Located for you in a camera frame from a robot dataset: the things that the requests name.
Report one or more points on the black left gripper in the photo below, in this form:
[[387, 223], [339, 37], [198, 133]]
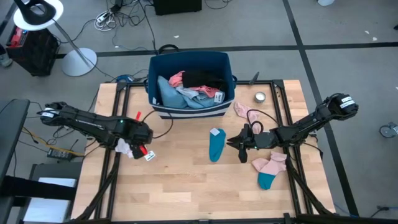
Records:
[[136, 133]]

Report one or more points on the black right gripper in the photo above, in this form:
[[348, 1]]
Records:
[[261, 140]]

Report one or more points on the red sock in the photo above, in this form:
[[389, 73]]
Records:
[[143, 150]]

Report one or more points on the white garment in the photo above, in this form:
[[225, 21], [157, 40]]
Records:
[[123, 147]]

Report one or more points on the white paper tag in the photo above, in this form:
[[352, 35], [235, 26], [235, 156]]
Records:
[[150, 155], [219, 97], [214, 131]]

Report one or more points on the teal sock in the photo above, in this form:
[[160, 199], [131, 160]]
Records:
[[265, 180], [216, 146]]

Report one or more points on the pale pink sock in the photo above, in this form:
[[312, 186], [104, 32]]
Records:
[[259, 163]]

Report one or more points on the pile of clothes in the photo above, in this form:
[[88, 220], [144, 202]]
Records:
[[169, 96]]

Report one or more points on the grey garment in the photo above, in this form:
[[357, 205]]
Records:
[[186, 92]]

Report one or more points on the black garment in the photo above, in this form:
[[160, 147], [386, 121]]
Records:
[[202, 79]]

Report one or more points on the pink garment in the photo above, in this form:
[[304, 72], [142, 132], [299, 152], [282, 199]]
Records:
[[176, 79]]

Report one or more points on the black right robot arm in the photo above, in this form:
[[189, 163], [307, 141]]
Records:
[[311, 123]]

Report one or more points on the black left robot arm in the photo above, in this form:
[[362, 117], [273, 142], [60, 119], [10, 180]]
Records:
[[87, 123]]

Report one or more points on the navy white striped fabric basket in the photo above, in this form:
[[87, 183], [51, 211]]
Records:
[[192, 62]]

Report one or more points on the grey white step stool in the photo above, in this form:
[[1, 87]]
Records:
[[46, 193]]

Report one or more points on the white floor lamp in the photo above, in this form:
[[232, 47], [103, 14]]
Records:
[[79, 62]]

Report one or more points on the black crate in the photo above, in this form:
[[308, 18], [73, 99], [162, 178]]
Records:
[[37, 56]]

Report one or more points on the white power strip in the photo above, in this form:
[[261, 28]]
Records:
[[104, 17]]

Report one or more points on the grey caster wheel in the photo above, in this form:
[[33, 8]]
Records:
[[388, 130]]

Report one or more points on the black box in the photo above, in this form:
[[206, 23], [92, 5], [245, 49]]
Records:
[[177, 6]]

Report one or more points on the black aluminium table frame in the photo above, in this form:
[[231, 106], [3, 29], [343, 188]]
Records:
[[121, 124]]

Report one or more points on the black pointed bracket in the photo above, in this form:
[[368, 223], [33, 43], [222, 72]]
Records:
[[254, 78]]

